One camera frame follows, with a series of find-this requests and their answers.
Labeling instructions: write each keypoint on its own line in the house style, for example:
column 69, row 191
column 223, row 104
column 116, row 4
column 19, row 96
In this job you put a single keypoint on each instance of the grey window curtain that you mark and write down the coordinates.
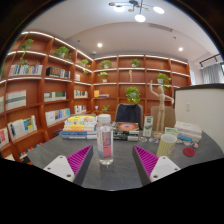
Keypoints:
column 213, row 73

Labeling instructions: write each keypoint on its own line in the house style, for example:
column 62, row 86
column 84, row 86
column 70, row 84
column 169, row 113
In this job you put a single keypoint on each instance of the black ceiling track light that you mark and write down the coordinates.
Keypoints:
column 210, row 60

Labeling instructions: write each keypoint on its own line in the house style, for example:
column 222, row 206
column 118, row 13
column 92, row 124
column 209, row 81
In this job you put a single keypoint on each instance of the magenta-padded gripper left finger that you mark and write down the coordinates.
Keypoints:
column 63, row 166

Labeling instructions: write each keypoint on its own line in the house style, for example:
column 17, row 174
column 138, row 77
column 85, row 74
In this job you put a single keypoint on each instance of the clear bottle with pink label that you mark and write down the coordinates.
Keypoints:
column 105, row 140

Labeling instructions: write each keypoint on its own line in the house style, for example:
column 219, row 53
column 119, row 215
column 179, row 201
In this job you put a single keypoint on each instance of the green and white carton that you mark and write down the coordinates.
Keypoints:
column 148, row 126

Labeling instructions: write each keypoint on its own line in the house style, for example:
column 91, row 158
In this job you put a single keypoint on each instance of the multi-bulb ceiling lamp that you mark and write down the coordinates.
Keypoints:
column 140, row 13

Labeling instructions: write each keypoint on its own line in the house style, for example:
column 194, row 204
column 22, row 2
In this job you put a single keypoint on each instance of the flat round red coaster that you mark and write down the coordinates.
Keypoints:
column 189, row 152

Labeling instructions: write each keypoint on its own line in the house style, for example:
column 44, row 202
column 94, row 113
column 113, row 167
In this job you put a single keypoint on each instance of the colourful stack of books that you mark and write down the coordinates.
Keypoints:
column 78, row 128

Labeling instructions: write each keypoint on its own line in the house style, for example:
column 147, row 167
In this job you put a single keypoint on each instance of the small green and white box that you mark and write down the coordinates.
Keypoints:
column 170, row 130

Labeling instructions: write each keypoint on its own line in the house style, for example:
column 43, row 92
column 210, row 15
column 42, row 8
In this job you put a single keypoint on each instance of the chair with dark jacket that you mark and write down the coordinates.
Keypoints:
column 128, row 113

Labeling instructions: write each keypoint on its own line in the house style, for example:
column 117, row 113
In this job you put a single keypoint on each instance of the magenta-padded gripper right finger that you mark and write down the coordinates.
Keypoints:
column 161, row 166

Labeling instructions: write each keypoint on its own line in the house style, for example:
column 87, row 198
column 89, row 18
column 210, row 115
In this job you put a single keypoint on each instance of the ceiling air vent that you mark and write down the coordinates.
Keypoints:
column 160, row 27

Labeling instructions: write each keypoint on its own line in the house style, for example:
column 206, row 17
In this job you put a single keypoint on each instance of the orange wooden shelf unit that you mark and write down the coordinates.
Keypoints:
column 33, row 100

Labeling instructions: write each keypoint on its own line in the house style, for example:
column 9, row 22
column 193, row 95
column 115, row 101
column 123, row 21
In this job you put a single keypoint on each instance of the yellow striped white cup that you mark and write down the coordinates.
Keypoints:
column 165, row 146

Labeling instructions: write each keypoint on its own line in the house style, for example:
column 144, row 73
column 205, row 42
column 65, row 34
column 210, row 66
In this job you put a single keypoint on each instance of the round printed badge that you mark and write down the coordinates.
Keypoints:
column 154, row 140
column 194, row 145
column 186, row 143
column 142, row 139

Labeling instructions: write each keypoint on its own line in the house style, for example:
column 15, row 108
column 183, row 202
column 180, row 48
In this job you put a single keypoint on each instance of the white wall switch plate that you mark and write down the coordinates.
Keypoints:
column 188, row 106

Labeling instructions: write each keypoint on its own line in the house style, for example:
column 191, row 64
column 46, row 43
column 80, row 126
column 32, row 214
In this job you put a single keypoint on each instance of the wooden artist mannequin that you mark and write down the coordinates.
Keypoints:
column 161, row 103

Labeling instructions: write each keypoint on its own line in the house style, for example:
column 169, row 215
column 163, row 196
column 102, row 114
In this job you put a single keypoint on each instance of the recessed round ceiling light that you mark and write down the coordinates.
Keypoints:
column 99, row 44
column 180, row 49

